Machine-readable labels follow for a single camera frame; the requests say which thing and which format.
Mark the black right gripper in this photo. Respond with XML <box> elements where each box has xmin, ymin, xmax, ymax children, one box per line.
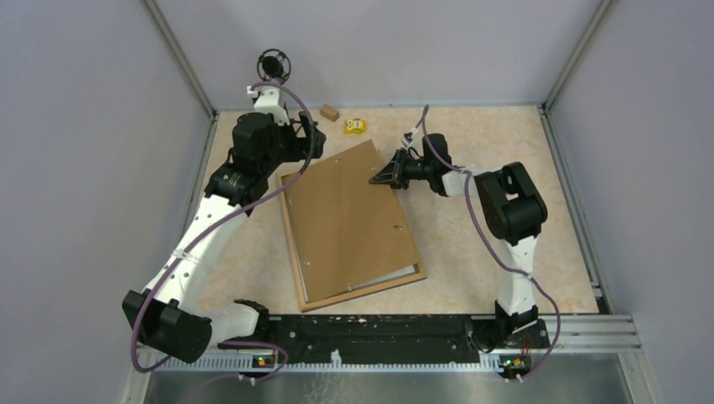
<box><xmin>369</xmin><ymin>148</ymin><xmax>433</xmax><ymax>191</ymax></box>

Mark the brown cardboard backing board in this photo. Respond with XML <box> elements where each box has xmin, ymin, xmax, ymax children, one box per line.
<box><xmin>281</xmin><ymin>139</ymin><xmax>420</xmax><ymax>303</ymax></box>

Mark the wooden picture frame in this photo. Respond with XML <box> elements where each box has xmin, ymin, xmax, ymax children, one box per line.
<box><xmin>277</xmin><ymin>169</ymin><xmax>429</xmax><ymax>313</ymax></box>

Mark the beach landscape photo print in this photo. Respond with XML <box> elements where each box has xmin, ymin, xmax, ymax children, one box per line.
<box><xmin>297</xmin><ymin>262</ymin><xmax>420</xmax><ymax>302</ymax></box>

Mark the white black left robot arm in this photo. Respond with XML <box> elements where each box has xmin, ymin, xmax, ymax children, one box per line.
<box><xmin>122</xmin><ymin>82</ymin><xmax>326</xmax><ymax>373</ymax></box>

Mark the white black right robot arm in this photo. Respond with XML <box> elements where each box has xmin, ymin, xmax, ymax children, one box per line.
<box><xmin>369</xmin><ymin>133</ymin><xmax>548</xmax><ymax>347</ymax></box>

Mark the yellow toy car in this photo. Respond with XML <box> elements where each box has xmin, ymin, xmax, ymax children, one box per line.
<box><xmin>343</xmin><ymin>118</ymin><xmax>366</xmax><ymax>135</ymax></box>

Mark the small wooden block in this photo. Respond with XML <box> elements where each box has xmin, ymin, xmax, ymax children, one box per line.
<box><xmin>319</xmin><ymin>104</ymin><xmax>340</xmax><ymax>122</ymax></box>

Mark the black microphone on tripod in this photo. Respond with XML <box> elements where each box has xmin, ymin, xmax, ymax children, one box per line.
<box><xmin>256</xmin><ymin>48</ymin><xmax>291</xmax><ymax>84</ymax></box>

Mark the aluminium frame rail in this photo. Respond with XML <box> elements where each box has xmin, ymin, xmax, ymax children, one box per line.
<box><xmin>120</xmin><ymin>313</ymin><xmax>662</xmax><ymax>404</ymax></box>

